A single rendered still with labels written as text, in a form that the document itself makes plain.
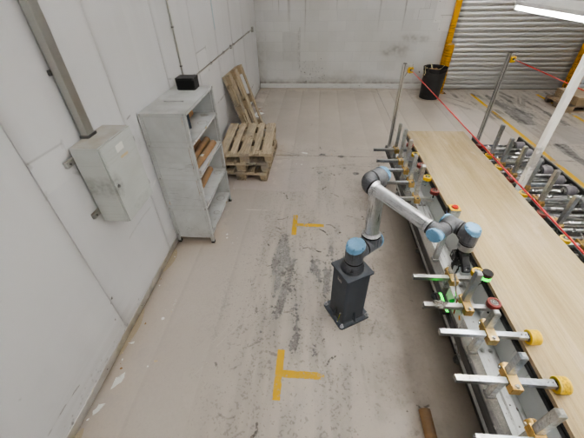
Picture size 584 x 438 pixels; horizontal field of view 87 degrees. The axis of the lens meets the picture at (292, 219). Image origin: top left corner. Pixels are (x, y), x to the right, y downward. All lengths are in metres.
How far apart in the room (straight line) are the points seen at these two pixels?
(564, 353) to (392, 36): 8.07
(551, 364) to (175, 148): 3.14
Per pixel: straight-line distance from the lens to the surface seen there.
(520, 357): 1.87
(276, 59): 9.24
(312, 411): 2.67
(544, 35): 10.51
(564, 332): 2.41
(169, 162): 3.32
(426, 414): 2.73
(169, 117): 3.10
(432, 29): 9.47
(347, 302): 2.75
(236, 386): 2.77
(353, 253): 2.41
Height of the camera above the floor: 2.51
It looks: 39 degrees down
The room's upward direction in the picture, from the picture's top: 1 degrees counter-clockwise
